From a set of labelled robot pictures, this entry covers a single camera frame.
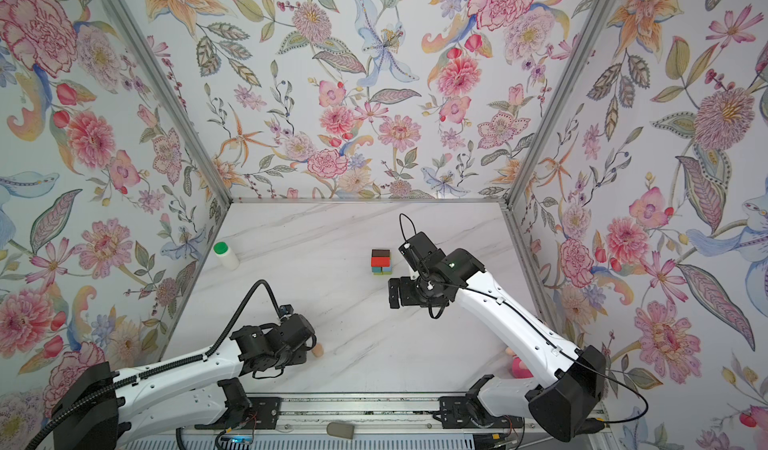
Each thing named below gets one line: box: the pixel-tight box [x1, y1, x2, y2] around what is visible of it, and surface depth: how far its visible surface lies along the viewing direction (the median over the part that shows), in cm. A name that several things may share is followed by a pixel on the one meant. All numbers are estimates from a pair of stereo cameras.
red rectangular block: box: [371, 256, 391, 267], surface depth 100 cm
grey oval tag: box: [326, 422, 355, 439], surface depth 72 cm
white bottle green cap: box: [213, 241, 240, 271], surface depth 98 cm
